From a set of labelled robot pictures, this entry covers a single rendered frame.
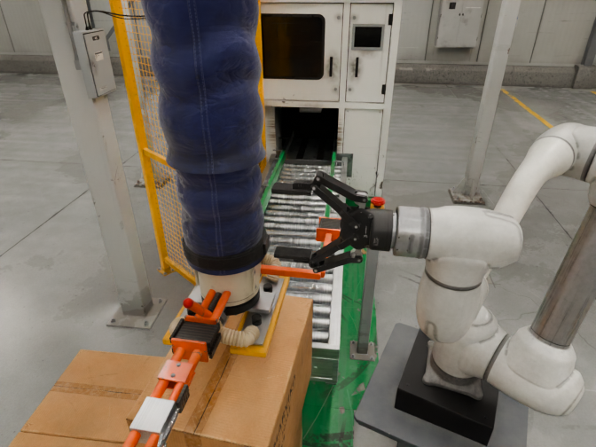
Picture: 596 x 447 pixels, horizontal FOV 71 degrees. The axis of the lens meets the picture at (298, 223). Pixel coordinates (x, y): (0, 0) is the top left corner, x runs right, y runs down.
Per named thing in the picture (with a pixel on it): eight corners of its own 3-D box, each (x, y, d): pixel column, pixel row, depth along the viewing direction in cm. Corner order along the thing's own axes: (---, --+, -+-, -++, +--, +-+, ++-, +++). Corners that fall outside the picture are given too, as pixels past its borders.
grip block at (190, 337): (185, 332, 105) (182, 314, 102) (223, 336, 104) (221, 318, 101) (170, 357, 98) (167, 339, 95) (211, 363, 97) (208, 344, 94)
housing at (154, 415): (149, 410, 86) (145, 395, 84) (180, 415, 85) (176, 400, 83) (131, 442, 80) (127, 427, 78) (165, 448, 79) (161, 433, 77)
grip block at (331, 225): (318, 228, 148) (319, 215, 145) (343, 231, 147) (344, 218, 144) (316, 241, 141) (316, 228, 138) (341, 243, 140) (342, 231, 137)
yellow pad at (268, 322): (261, 277, 141) (260, 264, 139) (290, 280, 140) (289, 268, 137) (229, 354, 112) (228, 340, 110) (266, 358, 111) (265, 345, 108)
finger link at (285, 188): (310, 195, 72) (310, 192, 72) (270, 192, 73) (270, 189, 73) (313, 188, 75) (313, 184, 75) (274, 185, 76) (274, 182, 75)
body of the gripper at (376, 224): (396, 220, 69) (340, 215, 71) (390, 262, 74) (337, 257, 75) (394, 199, 76) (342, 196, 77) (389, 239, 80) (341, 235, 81)
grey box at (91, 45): (108, 90, 223) (95, 27, 208) (118, 90, 223) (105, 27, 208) (88, 98, 206) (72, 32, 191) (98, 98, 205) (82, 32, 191)
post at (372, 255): (356, 346, 262) (370, 202, 212) (367, 347, 261) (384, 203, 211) (356, 355, 256) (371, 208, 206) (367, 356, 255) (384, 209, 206)
